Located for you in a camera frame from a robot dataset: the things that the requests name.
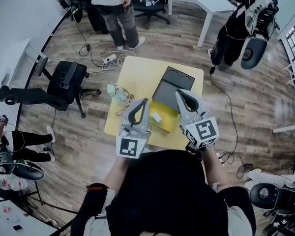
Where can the white desk frame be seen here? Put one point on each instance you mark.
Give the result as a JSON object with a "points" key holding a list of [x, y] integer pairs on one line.
{"points": [[285, 129]]}

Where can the black white office chair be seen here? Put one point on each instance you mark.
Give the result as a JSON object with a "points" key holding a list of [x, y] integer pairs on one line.
{"points": [[27, 172], [263, 193], [254, 54]]}

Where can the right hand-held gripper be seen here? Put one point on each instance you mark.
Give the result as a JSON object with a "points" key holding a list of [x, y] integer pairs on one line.
{"points": [[204, 131]]}

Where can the person's black shirt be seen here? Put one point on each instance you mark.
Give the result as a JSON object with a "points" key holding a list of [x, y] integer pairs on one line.
{"points": [[162, 193]]}

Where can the black and yellow box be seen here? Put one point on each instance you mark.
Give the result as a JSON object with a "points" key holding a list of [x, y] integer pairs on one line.
{"points": [[167, 92]]}

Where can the stained white desk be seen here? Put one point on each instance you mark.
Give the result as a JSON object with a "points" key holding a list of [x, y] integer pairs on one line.
{"points": [[5, 220]]}

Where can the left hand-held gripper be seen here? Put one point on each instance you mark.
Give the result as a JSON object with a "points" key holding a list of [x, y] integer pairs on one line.
{"points": [[130, 146]]}

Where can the person's right forearm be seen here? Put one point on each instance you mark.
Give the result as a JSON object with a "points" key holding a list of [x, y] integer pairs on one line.
{"points": [[215, 168]]}

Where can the white power strip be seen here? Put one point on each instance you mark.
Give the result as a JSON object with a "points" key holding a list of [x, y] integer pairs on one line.
{"points": [[109, 58], [220, 157]]}

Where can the patterned wristband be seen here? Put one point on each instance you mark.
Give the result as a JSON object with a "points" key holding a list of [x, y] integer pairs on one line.
{"points": [[207, 147]]}

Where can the person's left forearm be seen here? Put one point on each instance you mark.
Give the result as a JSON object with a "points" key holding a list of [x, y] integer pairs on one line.
{"points": [[116, 173]]}

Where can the small black object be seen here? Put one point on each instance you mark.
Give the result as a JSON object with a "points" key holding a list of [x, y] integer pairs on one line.
{"points": [[17, 227]]}

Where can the light blue plush toy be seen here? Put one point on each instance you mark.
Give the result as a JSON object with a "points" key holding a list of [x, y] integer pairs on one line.
{"points": [[115, 91]]}

